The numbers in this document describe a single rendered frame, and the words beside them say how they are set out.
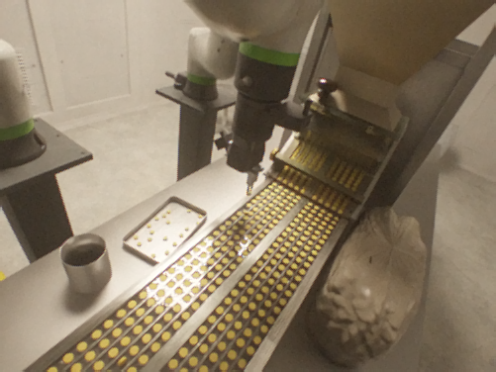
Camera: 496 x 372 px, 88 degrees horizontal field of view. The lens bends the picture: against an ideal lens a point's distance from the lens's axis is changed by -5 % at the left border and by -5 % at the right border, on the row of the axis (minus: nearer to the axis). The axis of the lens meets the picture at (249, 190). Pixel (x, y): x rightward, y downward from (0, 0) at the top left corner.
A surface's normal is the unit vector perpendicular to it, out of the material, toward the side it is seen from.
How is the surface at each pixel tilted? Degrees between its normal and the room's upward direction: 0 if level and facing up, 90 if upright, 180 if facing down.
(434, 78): 90
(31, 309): 0
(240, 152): 70
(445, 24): 118
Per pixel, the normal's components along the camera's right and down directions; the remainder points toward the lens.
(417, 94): -0.55, 0.43
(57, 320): 0.20, -0.76
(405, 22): -0.58, 0.74
